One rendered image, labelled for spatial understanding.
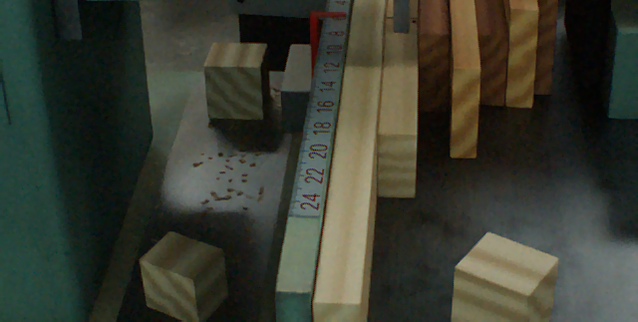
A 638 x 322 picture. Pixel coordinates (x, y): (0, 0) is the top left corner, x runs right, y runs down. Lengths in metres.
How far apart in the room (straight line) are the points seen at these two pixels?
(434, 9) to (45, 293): 0.28
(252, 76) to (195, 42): 1.89
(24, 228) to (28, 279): 0.04
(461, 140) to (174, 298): 0.19
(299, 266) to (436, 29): 0.23
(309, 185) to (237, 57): 0.35
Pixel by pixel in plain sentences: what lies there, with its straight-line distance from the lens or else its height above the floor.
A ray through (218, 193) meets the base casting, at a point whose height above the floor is 0.80.
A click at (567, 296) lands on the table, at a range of 0.55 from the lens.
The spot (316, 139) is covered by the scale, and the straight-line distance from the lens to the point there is 0.55.
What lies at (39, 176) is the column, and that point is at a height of 0.92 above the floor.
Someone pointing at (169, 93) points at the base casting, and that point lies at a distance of 0.91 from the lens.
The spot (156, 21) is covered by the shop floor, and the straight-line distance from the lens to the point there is 2.85.
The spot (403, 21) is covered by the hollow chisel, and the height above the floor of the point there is 0.96.
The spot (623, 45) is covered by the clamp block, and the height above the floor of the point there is 0.95.
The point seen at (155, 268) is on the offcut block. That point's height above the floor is 0.83.
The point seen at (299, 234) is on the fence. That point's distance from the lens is 0.49.
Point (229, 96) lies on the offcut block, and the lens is 0.85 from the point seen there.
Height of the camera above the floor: 1.25
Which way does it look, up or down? 33 degrees down
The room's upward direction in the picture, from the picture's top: 1 degrees counter-clockwise
